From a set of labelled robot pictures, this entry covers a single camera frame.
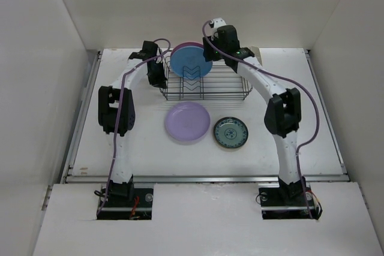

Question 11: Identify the aluminium front rail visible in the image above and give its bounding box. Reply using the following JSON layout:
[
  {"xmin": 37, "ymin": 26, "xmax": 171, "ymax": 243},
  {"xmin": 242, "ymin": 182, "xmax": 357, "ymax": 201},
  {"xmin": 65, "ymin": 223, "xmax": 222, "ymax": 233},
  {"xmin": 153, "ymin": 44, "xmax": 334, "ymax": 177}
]
[{"xmin": 62, "ymin": 174, "xmax": 350, "ymax": 183}]

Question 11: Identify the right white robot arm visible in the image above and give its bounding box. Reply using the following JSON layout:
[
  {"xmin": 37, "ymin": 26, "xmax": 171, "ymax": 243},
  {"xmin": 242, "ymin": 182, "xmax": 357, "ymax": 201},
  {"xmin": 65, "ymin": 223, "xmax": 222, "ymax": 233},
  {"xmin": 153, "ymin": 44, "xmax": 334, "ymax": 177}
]
[{"xmin": 203, "ymin": 19, "xmax": 302, "ymax": 204}]

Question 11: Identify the pink plastic plate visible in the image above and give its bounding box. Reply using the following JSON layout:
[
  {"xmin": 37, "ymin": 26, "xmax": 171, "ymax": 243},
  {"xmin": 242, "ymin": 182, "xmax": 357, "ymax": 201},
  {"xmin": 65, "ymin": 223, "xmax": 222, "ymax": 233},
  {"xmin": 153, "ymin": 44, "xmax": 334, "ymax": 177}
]
[{"xmin": 170, "ymin": 41, "xmax": 203, "ymax": 56}]

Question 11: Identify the blue patterned glass plate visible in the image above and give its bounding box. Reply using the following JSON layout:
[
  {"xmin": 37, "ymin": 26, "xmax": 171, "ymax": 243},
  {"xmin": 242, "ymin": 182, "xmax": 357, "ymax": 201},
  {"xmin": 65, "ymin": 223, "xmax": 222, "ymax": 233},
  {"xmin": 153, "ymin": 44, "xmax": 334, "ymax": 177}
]
[{"xmin": 213, "ymin": 117, "xmax": 249, "ymax": 149}]

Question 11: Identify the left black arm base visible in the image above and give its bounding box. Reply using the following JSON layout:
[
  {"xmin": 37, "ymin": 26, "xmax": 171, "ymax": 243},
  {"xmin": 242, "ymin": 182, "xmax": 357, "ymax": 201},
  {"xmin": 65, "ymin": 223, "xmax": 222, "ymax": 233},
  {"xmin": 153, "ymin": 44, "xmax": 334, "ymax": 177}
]
[{"xmin": 97, "ymin": 188, "xmax": 154, "ymax": 221}]

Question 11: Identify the light blue plastic plate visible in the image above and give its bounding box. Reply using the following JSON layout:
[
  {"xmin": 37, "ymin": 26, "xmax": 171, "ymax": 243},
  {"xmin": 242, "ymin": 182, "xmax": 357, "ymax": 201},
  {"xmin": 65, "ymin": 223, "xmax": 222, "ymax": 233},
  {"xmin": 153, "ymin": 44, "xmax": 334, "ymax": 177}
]
[{"xmin": 170, "ymin": 46, "xmax": 213, "ymax": 80}]

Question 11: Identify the lavender plastic plate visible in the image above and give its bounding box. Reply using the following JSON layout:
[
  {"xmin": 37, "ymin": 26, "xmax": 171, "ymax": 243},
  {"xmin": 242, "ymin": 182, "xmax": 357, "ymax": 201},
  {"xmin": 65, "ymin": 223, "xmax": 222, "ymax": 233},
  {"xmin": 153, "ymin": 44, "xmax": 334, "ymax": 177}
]
[{"xmin": 164, "ymin": 101, "xmax": 211, "ymax": 142}]

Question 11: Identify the beige plastic cutlery holder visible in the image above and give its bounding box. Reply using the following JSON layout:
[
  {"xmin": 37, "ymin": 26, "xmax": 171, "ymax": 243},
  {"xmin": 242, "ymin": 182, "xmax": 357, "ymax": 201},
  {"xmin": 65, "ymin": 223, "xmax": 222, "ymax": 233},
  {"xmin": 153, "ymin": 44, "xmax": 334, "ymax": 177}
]
[{"xmin": 250, "ymin": 46, "xmax": 263, "ymax": 65}]

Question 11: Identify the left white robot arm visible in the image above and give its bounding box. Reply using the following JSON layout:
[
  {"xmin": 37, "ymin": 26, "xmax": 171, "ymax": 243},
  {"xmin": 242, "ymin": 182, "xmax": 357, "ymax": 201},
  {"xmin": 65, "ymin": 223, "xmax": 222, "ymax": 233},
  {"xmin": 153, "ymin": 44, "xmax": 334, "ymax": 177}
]
[{"xmin": 98, "ymin": 38, "xmax": 171, "ymax": 206}]

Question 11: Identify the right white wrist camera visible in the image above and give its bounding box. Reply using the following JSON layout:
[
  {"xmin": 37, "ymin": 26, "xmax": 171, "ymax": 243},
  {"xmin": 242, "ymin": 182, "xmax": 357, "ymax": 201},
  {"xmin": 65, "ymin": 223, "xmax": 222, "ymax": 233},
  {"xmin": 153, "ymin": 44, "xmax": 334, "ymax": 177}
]
[{"xmin": 208, "ymin": 17, "xmax": 226, "ymax": 38}]

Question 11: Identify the metal wire dish rack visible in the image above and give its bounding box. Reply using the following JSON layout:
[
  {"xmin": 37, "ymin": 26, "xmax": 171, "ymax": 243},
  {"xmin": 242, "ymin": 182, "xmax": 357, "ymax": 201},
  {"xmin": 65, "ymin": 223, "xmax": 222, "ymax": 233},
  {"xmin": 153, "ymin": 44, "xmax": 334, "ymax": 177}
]
[{"xmin": 160, "ymin": 56, "xmax": 253, "ymax": 101}]

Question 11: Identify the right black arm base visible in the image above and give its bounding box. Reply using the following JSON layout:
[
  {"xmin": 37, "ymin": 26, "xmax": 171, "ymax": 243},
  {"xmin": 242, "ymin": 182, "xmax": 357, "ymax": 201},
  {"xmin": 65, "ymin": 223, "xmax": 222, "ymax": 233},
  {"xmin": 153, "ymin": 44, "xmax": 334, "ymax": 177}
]
[{"xmin": 256, "ymin": 185, "xmax": 323, "ymax": 220}]

